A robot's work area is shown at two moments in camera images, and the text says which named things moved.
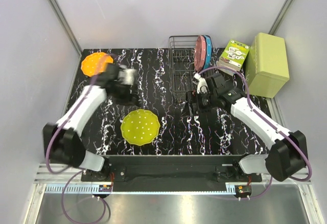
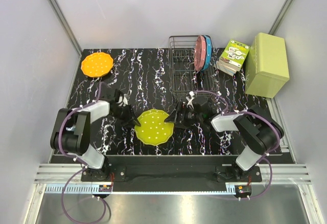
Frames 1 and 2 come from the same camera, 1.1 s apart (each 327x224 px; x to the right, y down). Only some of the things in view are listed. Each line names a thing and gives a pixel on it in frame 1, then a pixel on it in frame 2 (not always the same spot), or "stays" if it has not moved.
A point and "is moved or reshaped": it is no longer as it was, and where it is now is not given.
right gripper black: x=193 y=97 → x=181 y=108
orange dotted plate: x=95 y=63 stays
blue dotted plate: x=208 y=51 stays
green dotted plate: x=140 y=127 is moved or reshaped
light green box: x=266 y=65 stays
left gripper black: x=125 y=94 → x=126 y=112
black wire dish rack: x=181 y=66 stays
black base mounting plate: x=168 y=173 stays
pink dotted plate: x=200 y=53 stays
